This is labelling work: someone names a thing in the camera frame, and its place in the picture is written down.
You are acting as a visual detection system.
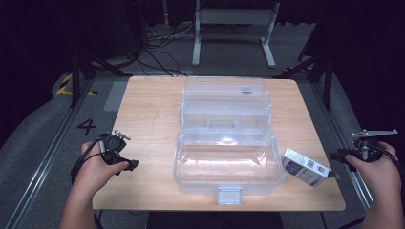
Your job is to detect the yellow black floor tape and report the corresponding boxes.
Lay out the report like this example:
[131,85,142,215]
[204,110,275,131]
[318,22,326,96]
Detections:
[55,73,98,97]

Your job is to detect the white medicine box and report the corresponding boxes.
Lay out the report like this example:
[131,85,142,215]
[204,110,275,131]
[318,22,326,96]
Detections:
[281,147,331,188]

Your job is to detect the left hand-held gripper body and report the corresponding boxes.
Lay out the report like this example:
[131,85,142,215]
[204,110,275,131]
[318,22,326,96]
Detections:
[95,128,132,166]

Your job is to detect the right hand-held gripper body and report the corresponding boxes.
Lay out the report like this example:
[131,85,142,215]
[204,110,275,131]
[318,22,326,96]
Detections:
[337,128,399,164]

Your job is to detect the white metal stand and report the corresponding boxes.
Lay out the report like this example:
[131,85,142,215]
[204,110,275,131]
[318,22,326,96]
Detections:
[191,0,281,69]

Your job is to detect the person's right hand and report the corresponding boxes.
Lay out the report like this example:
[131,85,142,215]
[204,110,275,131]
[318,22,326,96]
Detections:
[344,141,403,204]

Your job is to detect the person's left hand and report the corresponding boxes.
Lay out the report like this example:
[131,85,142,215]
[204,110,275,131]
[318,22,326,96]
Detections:
[72,141,130,196]

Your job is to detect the clear plastic storage box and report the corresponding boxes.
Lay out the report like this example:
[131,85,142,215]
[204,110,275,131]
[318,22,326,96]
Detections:
[173,75,286,205]

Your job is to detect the black tripod stand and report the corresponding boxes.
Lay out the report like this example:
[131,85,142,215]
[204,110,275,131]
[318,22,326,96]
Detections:
[273,53,335,111]
[70,47,133,109]

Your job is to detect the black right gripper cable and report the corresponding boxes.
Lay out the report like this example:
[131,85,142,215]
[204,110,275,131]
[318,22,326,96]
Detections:
[376,143,405,175]

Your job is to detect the bundle of black floor cables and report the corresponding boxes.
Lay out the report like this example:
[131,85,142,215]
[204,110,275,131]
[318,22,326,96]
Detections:
[139,22,199,77]

